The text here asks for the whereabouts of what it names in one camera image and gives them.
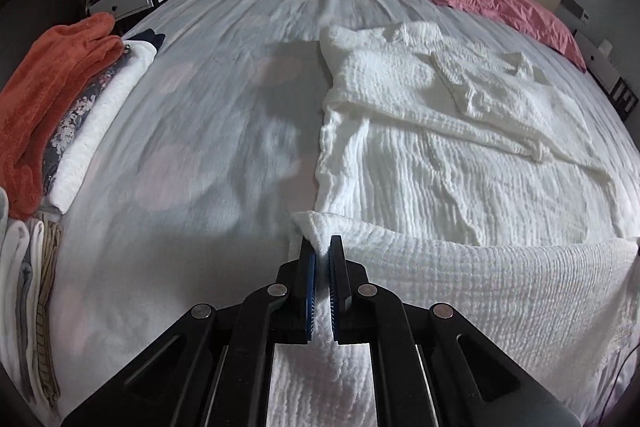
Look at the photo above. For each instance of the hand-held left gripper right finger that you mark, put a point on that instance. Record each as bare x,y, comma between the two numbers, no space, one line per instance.
335,302

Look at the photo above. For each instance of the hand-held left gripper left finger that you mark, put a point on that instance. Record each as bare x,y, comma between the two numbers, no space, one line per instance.
310,302

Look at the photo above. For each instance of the white crinkle cotton garment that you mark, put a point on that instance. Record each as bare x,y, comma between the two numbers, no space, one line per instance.
425,167

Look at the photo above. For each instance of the stack of folded clothes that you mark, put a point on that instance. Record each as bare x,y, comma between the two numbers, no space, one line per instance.
12,307

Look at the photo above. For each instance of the grey duvet with pink dots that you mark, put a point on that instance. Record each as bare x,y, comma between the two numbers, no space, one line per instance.
200,132

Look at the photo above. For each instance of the olive striped folded cloth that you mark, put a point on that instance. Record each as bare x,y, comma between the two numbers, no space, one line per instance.
47,307

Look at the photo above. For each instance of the white folded knit cloth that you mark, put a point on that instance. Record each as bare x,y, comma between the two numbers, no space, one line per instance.
100,117

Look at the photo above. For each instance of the grey folded cloth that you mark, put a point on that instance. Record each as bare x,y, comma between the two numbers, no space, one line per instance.
25,332

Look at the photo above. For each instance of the floral folded cloth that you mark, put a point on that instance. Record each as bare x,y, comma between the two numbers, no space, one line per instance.
70,127

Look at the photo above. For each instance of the navy folded cloth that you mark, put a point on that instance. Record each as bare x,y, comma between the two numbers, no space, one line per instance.
150,36

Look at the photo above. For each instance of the dark pink pillow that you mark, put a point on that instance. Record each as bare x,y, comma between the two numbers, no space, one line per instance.
490,2

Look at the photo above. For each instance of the orange folded towel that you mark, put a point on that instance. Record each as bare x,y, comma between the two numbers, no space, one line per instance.
45,82

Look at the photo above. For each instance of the white nightstand with black shelf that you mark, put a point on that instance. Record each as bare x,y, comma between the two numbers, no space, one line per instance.
600,62

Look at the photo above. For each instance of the white wall socket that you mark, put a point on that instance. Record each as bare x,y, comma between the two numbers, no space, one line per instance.
606,46

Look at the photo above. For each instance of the grey wall control panel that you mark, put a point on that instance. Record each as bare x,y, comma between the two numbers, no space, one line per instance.
575,9

